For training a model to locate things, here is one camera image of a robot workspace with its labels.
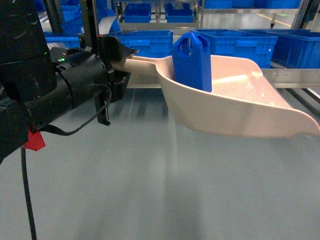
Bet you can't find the steel shelf rack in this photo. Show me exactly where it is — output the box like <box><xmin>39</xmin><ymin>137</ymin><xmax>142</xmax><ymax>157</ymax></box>
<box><xmin>42</xmin><ymin>0</ymin><xmax>320</xmax><ymax>113</ymax></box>

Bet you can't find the beige plastic dustpan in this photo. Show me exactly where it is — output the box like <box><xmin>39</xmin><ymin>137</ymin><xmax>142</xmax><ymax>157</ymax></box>
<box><xmin>112</xmin><ymin>55</ymin><xmax>320</xmax><ymax>138</ymax></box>

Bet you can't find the blue bin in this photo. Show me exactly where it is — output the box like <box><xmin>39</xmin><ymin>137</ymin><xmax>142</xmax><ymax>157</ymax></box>
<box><xmin>112</xmin><ymin>30</ymin><xmax>174</xmax><ymax>58</ymax></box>
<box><xmin>44</xmin><ymin>32</ymin><xmax>80</xmax><ymax>49</ymax></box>
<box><xmin>191</xmin><ymin>29</ymin><xmax>278</xmax><ymax>69</ymax></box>

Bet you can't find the blue bin front left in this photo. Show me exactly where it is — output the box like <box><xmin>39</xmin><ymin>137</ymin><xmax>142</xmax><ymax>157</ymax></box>
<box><xmin>44</xmin><ymin>32</ymin><xmax>80</xmax><ymax>49</ymax></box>

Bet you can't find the blue plastic part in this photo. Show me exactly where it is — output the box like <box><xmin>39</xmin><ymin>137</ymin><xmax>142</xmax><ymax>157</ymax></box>
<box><xmin>171</xmin><ymin>32</ymin><xmax>212</xmax><ymax>93</ymax></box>

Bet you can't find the black cable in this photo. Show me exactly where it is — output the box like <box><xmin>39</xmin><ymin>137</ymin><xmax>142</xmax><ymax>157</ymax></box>
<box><xmin>21</xmin><ymin>84</ymin><xmax>113</xmax><ymax>240</ymax></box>

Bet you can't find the red tape tag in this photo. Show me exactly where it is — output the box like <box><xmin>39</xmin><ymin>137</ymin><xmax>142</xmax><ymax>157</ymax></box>
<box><xmin>23</xmin><ymin>130</ymin><xmax>46</xmax><ymax>152</ymax></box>

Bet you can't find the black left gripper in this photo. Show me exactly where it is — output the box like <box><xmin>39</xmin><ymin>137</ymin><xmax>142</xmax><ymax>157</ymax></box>
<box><xmin>50</xmin><ymin>35</ymin><xmax>139</xmax><ymax>126</ymax></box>

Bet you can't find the blue bin front right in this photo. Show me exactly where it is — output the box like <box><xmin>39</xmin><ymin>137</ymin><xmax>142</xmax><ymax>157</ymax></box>
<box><xmin>191</xmin><ymin>29</ymin><xmax>278</xmax><ymax>69</ymax></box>

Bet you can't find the blue bin front centre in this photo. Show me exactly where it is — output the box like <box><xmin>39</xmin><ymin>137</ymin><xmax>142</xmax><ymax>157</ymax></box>
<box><xmin>112</xmin><ymin>30</ymin><xmax>174</xmax><ymax>58</ymax></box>

